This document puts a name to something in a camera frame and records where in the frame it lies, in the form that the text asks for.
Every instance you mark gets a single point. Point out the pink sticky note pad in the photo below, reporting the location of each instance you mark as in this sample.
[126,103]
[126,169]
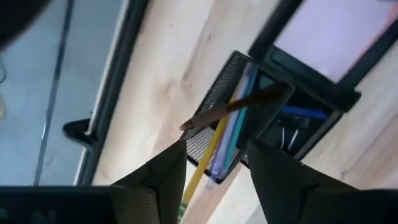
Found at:
[326,37]

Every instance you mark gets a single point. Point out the brown pen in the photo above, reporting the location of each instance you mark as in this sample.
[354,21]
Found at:
[217,113]

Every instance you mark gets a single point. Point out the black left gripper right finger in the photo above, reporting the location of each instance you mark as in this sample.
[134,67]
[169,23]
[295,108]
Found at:
[286,186]

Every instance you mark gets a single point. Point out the purple pen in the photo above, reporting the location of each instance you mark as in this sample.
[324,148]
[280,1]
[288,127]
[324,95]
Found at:
[228,137]

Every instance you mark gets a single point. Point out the teal pen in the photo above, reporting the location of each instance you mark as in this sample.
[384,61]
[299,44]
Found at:
[245,124]

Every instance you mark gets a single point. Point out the yellow pencil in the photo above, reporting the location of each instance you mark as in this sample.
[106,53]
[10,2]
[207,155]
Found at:
[199,174]

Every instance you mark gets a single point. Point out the black binder clip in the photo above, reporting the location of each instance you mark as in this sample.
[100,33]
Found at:
[292,124]

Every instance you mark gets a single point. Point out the black mesh desk organizer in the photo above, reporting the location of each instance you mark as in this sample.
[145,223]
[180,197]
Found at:
[217,81]

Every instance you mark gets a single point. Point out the black aluminium table frame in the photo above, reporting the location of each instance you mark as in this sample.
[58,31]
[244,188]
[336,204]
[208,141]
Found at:
[118,77]

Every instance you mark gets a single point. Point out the blue pen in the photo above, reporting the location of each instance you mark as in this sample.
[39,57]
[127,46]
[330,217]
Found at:
[304,112]

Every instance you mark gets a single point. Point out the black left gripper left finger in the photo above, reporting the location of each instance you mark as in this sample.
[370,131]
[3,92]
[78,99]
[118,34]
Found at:
[155,186]

